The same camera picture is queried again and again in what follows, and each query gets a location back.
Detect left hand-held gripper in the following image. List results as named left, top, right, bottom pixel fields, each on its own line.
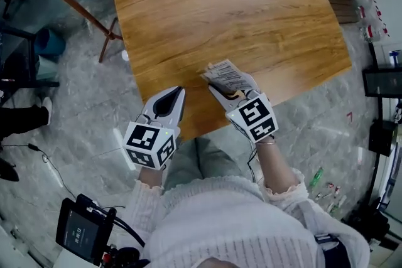
left=122, top=87, right=186, bottom=172

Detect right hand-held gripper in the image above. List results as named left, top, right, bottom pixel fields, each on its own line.
left=208, top=73, right=280, bottom=144

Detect clear plastic sheet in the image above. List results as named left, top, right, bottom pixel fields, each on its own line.
left=200, top=58, right=252, bottom=101

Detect person's left forearm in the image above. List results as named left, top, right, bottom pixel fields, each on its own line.
left=137, top=166, right=165, bottom=190

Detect person's right forearm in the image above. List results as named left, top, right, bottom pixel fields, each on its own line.
left=256, top=138, right=302, bottom=196

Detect person's grey trousers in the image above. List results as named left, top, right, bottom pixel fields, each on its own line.
left=163, top=136, right=249, bottom=189

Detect green plastic bottle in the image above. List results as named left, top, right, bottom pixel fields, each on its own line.
left=309, top=166, right=325, bottom=188

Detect person's white knit sweater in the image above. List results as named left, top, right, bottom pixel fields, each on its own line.
left=130, top=166, right=371, bottom=268

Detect teal waste bin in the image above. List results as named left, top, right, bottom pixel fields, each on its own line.
left=33, top=28, right=67, bottom=56

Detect scattered small litter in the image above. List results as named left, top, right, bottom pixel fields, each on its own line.
left=313, top=181, right=349, bottom=214

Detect black flat screen monitor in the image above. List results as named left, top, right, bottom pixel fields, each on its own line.
left=362, top=67, right=402, bottom=99

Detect black field monitor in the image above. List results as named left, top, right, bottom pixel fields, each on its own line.
left=55, top=193, right=116, bottom=265

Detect black box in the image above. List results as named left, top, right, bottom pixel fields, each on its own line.
left=367, top=119, right=399, bottom=156

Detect cluster of clear plastic bottles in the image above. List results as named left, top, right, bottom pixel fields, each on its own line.
left=347, top=0, right=391, bottom=42

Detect black metal cart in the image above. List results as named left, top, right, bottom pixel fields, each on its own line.
left=0, top=21, right=60, bottom=89

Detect black monitor cables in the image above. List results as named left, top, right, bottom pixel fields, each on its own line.
left=111, top=215, right=147, bottom=249

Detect black floor cable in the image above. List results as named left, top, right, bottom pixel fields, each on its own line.
left=0, top=142, right=64, bottom=190

